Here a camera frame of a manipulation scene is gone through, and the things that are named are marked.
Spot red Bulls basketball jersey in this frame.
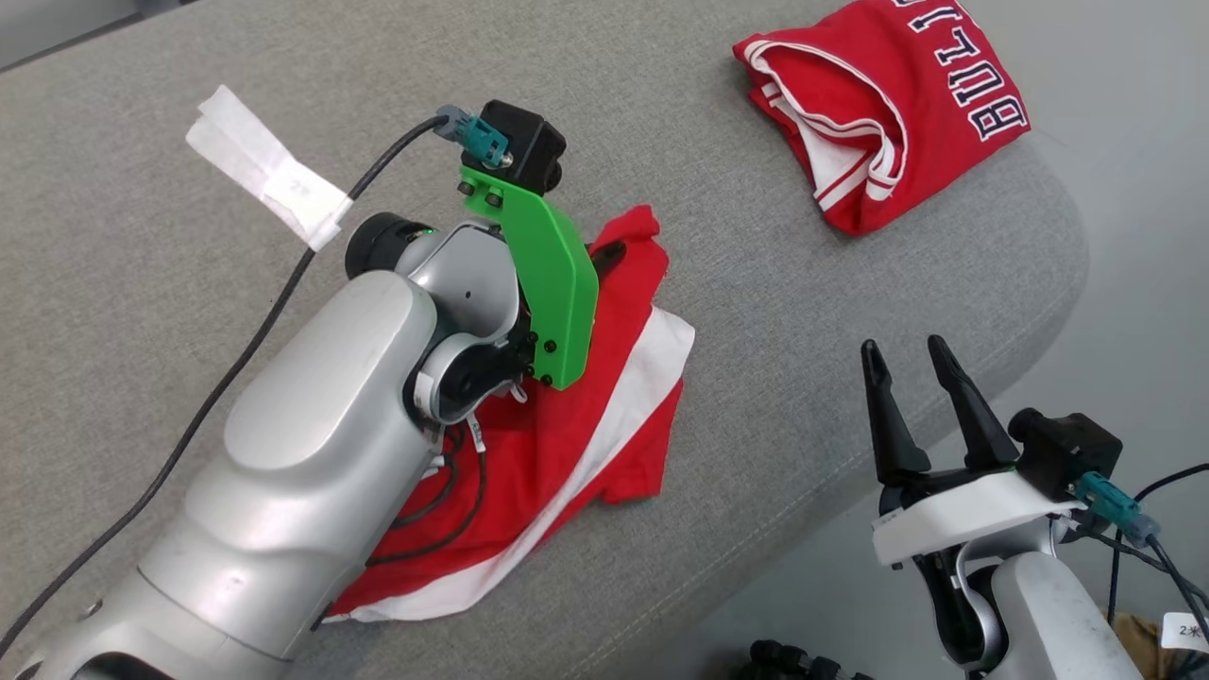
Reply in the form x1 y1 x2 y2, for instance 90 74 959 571
733 0 1032 236

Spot teal left camera cable connector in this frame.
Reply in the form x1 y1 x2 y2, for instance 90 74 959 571
434 104 511 169

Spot small white cable label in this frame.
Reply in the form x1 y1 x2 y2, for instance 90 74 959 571
1160 611 1209 653

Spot tan brown object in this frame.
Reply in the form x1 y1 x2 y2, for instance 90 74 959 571
1113 614 1177 680

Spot black right camera cable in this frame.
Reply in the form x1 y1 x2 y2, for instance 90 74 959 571
1105 461 1209 615

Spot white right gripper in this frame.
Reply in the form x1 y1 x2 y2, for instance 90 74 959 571
860 334 1089 570

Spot teal right camera cable connector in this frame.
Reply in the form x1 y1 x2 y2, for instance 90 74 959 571
1075 472 1161 549

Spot red shorts with white stripe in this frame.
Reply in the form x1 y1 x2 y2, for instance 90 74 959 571
321 205 697 624

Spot teal camera cable connector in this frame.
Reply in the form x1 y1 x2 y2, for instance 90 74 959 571
1075 472 1161 549
434 104 511 169

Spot grey fabric sofa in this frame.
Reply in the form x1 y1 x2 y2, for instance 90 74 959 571
0 0 1090 680

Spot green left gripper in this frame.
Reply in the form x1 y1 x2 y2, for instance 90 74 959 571
458 166 628 392

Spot white tape cable tag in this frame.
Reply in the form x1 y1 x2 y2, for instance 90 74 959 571
185 85 352 252

